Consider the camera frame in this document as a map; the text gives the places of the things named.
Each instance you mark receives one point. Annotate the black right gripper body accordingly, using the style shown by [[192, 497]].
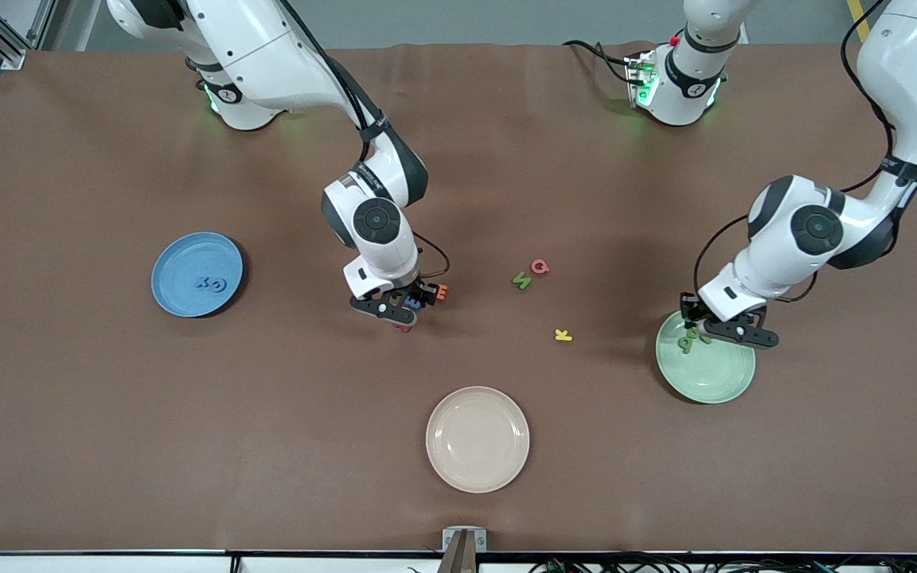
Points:
[[417, 291]]

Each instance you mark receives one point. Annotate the blue foam letter E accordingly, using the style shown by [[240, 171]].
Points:
[[415, 302]]

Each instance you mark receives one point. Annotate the green foam letter P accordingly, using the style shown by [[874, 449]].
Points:
[[688, 344]]

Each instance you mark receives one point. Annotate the green foam letter N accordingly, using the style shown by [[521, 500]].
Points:
[[522, 281]]

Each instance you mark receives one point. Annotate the blue foam letter G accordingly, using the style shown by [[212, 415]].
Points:
[[218, 284]]

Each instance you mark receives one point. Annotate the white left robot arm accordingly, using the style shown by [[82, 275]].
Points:
[[912, 72]]

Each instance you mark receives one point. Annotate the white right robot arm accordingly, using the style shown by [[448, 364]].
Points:
[[267, 56]]

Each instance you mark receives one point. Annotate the grey arm base connector box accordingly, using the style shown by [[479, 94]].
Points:
[[641, 79]]

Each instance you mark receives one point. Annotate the orange foam letter E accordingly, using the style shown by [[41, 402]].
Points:
[[442, 293]]

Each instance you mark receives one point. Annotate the pale green plate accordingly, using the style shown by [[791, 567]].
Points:
[[713, 378]]

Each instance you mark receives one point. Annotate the pink foam letter Q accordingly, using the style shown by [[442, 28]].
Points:
[[539, 267]]

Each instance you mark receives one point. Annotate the yellow foam letter K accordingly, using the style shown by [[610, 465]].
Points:
[[562, 335]]

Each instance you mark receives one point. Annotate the beige plate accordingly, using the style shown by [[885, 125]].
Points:
[[478, 439]]

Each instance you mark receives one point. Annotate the blue plate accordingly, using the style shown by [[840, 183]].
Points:
[[188, 263]]

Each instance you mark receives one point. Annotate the brown table mat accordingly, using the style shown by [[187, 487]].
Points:
[[108, 438]]

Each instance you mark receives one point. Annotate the grey metal mount bracket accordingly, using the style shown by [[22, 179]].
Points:
[[450, 541]]

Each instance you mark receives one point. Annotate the white table edge rail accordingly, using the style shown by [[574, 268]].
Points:
[[108, 565]]

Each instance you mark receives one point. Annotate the aluminium extrusion frame post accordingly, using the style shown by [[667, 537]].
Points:
[[9, 54]]

